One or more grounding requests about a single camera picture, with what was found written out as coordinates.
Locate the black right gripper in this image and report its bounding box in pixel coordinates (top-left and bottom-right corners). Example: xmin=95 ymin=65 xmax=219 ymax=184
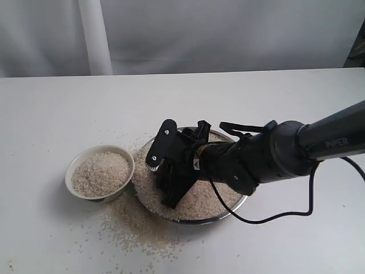
xmin=155 ymin=120 xmax=265 ymax=209

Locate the brown wooden cup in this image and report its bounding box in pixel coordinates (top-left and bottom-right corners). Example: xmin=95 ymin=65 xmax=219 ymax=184
xmin=196 ymin=142 xmax=229 ymax=183

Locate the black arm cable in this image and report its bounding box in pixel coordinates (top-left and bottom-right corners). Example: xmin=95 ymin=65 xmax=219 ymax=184
xmin=208 ymin=121 xmax=365 ymax=225

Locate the spilled rice on table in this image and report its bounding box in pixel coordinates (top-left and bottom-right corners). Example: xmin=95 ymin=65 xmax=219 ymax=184
xmin=65 ymin=134 xmax=206 ymax=257

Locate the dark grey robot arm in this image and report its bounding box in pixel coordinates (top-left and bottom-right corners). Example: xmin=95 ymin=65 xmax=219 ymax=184
xmin=145 ymin=102 xmax=364 ymax=208

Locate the rice in cream bowl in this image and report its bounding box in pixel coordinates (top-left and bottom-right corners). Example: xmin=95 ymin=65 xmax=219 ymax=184
xmin=71 ymin=152 xmax=132 ymax=198

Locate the cream ceramic bowl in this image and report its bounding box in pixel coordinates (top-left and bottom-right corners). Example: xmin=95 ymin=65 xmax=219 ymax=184
xmin=64 ymin=144 xmax=135 ymax=203

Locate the white backdrop curtain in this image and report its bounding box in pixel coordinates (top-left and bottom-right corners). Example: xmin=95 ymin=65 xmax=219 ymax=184
xmin=1 ymin=1 xmax=364 ymax=77

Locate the round steel tray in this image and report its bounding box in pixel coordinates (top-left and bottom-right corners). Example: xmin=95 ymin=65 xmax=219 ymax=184
xmin=133 ymin=126 xmax=249 ymax=225

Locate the rice in steel tray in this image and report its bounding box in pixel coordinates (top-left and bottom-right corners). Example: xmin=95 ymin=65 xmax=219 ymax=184
xmin=132 ymin=139 xmax=229 ymax=223

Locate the dark post at right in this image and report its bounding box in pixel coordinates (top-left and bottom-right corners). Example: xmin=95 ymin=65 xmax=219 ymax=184
xmin=343 ymin=18 xmax=364 ymax=68

